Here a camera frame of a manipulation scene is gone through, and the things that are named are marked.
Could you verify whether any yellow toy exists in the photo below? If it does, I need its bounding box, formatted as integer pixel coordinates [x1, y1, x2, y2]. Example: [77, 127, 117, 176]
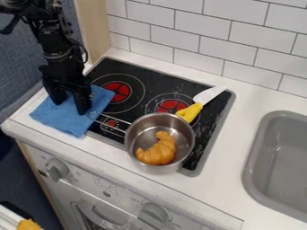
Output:
[15, 218, 42, 230]

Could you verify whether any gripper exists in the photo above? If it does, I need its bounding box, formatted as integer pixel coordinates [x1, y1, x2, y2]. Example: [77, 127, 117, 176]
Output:
[37, 48, 94, 116]

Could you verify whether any toy sink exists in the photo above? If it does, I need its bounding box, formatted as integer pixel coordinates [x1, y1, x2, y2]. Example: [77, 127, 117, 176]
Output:
[241, 110, 307, 224]

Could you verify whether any silver pot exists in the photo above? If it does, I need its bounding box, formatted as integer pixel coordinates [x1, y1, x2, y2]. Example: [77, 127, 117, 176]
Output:
[123, 112, 197, 175]

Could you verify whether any toy croissant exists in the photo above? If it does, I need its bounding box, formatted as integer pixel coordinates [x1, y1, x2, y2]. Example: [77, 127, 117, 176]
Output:
[134, 130, 178, 166]

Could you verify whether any yellow and white toy knife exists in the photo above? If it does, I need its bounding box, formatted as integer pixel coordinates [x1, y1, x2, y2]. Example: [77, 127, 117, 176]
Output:
[173, 85, 230, 124]

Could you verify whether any blue cloth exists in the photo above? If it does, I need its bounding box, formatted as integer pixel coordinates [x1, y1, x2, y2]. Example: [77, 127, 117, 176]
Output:
[29, 84, 117, 138]

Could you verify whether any toy stove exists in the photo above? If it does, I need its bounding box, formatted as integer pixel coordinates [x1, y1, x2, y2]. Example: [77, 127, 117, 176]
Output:
[81, 57, 237, 178]

